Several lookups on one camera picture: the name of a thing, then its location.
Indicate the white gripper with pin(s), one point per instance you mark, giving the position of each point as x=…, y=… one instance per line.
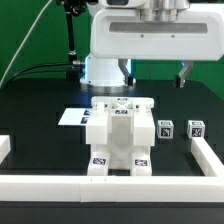
x=158, y=30

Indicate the white chair seat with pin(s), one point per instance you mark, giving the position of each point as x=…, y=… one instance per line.
x=120, y=143

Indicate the white chair back frame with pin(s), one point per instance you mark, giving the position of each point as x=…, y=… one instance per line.
x=103, y=108

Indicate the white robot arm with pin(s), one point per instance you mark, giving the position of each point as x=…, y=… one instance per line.
x=104, y=72

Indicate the white tagged cube nut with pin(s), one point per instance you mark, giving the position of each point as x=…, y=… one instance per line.
x=195, y=128
x=165, y=129

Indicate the white tagged cube nut far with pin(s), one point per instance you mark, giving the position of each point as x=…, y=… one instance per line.
x=195, y=128

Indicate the white U-shaped obstacle fence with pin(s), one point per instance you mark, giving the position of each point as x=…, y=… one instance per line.
x=209, y=187

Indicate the white block at left edge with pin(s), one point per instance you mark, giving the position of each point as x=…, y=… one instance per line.
x=5, y=146

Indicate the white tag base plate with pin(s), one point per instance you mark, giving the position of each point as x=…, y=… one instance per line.
x=74, y=117

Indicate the black camera stand pole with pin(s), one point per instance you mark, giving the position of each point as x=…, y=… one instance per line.
x=73, y=8

